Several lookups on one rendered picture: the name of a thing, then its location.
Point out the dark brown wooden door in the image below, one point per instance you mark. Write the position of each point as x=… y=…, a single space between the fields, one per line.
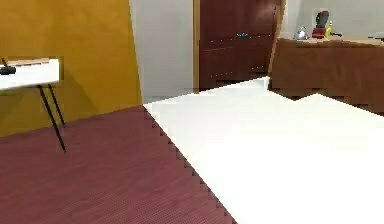
x=235 y=43

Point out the white table with black legs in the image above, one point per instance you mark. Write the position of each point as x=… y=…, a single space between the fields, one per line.
x=30 y=75

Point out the tan flat board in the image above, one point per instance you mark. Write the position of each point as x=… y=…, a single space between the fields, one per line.
x=28 y=62

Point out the yellow bottle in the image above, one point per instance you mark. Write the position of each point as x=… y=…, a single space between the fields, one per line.
x=329 y=30

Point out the brown kitchen counter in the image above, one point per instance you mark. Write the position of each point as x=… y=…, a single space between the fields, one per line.
x=328 y=68

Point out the small black object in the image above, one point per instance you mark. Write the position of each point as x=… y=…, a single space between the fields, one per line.
x=6 y=69

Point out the silver kettle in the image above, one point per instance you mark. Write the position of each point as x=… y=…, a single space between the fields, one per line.
x=301 y=34

